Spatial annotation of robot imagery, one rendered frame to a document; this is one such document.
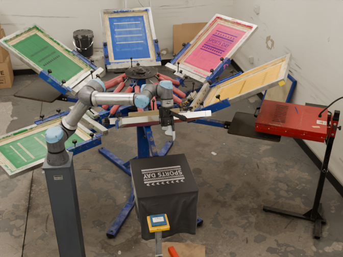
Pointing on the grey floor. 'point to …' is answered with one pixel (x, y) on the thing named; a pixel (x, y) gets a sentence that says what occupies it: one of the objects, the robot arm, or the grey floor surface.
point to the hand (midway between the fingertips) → (172, 137)
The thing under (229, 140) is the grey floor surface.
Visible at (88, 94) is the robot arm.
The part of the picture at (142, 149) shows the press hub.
